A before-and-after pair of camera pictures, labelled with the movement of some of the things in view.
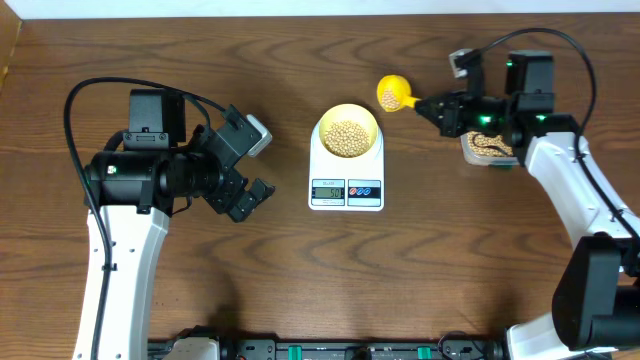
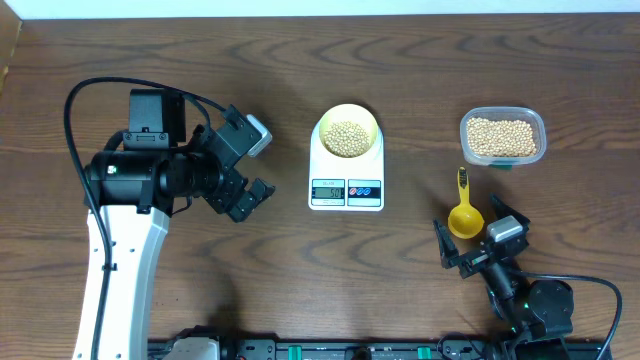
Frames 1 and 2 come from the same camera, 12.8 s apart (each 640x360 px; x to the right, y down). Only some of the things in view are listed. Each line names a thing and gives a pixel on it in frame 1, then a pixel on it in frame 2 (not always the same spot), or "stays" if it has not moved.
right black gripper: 448,121 → 450,256
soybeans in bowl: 347,139 stays
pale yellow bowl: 348,130 stays
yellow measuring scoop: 394,94 → 465,220
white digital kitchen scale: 346,184 stays
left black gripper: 232,184 stays
